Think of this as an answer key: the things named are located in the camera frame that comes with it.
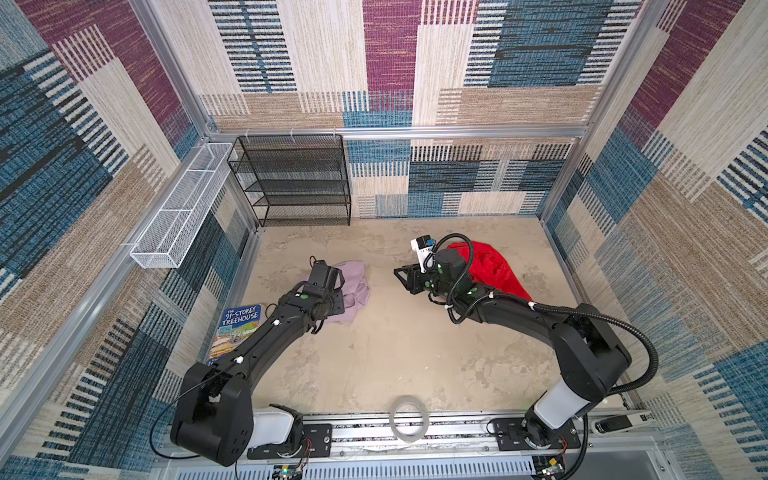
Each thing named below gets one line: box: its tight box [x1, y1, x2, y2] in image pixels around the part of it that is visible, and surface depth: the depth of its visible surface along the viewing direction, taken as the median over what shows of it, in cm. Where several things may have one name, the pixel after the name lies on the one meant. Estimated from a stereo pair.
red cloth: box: [448, 241, 533, 301], surface depth 101 cm
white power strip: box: [591, 410, 656, 436], surface depth 74 cm
